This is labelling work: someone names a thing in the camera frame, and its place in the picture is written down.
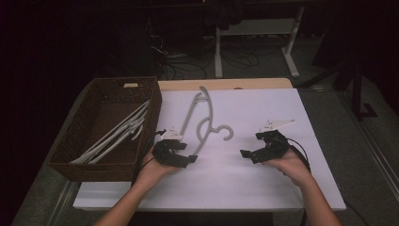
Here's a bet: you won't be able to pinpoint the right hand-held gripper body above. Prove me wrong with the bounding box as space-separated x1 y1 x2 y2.
259 119 296 163

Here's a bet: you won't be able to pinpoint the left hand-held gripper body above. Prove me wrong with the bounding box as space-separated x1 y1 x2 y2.
152 126 190 169

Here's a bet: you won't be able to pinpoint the grey plastic clothes hanger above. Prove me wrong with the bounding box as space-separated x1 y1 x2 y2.
82 100 150 158
179 85 234 157
69 107 149 165
88 121 146 165

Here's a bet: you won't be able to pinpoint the brown wicker basket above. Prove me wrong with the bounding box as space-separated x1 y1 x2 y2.
47 75 163 183

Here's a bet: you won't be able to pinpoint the person's left hand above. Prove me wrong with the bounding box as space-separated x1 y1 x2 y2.
135 154 182 190

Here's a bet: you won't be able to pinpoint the person's right hand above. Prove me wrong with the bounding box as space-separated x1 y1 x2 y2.
263 146 315 189

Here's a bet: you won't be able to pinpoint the white table mat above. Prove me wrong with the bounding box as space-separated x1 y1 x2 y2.
72 88 347 212

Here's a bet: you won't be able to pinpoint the black metal stand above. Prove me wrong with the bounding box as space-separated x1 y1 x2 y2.
295 57 379 121

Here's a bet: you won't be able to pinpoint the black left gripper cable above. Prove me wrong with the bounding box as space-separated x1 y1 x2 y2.
131 128 168 186

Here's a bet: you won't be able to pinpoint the black floor cables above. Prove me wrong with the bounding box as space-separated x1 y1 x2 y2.
147 18 215 80
221 39 285 71

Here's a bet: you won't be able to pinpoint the white metal desk frame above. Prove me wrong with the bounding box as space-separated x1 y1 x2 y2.
214 6 306 79

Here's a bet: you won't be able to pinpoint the metal floor rail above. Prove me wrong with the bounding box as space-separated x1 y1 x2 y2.
337 89 399 197
46 180 80 226

